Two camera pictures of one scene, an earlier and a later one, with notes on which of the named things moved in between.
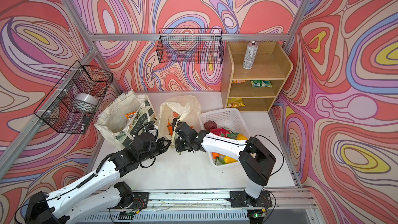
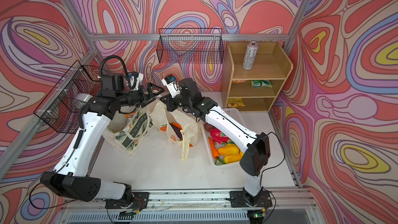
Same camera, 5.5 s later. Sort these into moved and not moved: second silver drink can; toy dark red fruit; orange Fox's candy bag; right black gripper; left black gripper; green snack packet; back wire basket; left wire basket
Moved: right black gripper; left black gripper
Not moved: toy dark red fruit; green snack packet; second silver drink can; back wire basket; orange Fox's candy bag; left wire basket
